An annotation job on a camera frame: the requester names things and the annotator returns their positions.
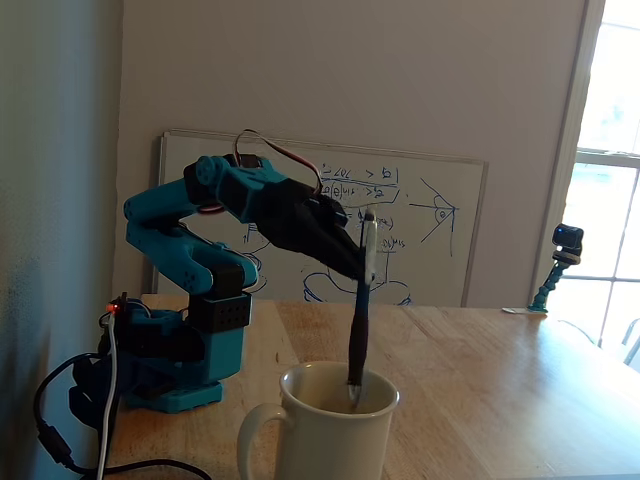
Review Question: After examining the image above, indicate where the cream ceramic mug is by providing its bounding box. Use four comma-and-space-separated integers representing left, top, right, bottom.
237, 360, 402, 480

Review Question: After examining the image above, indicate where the white usb cable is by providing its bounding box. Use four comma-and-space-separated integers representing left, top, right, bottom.
94, 313, 122, 480

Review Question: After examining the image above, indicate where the teal flexible camera mount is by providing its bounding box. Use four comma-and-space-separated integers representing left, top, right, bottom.
528, 252, 581, 314

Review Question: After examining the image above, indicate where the red white servo wire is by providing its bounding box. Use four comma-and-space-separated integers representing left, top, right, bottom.
198, 128, 324, 217

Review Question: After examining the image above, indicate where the small black action camera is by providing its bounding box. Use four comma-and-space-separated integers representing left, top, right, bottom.
551, 223, 586, 255

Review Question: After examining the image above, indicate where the controller board with red led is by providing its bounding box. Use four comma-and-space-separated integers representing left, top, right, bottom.
106, 292, 132, 327

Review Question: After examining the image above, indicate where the whiteboard with blue writing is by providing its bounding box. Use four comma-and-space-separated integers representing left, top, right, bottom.
152, 128, 491, 308

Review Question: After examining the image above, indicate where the black power cable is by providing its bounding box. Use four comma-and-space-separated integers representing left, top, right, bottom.
33, 351, 217, 480

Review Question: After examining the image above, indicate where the dark blue table clamp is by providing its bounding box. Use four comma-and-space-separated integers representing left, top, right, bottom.
68, 352, 177, 427

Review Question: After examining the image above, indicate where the dark blue and white pen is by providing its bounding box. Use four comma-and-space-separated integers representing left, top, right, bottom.
345, 206, 380, 412

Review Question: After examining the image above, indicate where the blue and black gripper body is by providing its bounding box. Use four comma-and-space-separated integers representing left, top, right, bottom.
217, 158, 351, 264

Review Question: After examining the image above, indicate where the white window frame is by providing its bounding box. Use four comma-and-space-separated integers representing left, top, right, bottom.
528, 0, 640, 351

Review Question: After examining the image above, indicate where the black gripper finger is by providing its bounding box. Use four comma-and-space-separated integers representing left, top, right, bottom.
272, 232, 365, 282
312, 197, 365, 264

